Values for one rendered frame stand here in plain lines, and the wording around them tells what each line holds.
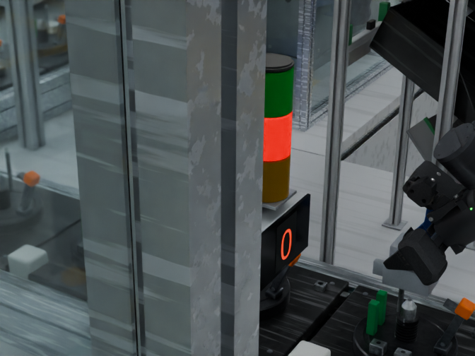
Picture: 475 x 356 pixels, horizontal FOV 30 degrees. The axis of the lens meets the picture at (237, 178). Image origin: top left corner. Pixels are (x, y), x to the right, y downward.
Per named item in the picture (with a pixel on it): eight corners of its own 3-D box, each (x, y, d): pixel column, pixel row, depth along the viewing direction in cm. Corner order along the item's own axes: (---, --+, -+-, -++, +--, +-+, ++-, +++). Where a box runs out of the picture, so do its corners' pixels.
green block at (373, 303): (377, 331, 122) (379, 301, 119) (373, 336, 121) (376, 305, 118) (369, 329, 122) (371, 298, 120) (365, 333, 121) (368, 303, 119)
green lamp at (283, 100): (300, 107, 96) (302, 63, 94) (278, 121, 92) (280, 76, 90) (260, 98, 98) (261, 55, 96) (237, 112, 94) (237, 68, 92)
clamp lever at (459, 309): (452, 343, 118) (477, 304, 114) (447, 351, 117) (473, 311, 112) (428, 328, 119) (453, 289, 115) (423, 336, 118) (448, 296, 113)
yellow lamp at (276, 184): (297, 189, 100) (298, 150, 98) (276, 207, 96) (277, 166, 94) (258, 179, 102) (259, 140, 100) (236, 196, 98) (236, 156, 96)
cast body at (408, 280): (439, 282, 117) (444, 235, 114) (427, 297, 114) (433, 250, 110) (379, 264, 121) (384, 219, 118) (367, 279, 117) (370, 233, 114)
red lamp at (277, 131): (298, 149, 98) (300, 107, 96) (277, 165, 94) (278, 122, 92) (259, 139, 100) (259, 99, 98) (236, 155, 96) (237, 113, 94)
